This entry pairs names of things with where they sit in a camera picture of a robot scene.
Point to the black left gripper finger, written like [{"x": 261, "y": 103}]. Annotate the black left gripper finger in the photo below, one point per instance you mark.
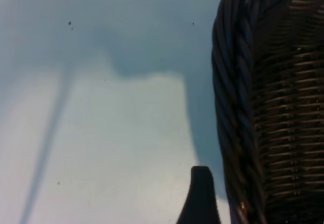
[{"x": 200, "y": 198}]

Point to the dark brown wicker basket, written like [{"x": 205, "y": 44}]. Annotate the dark brown wicker basket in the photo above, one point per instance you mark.
[{"x": 278, "y": 107}]

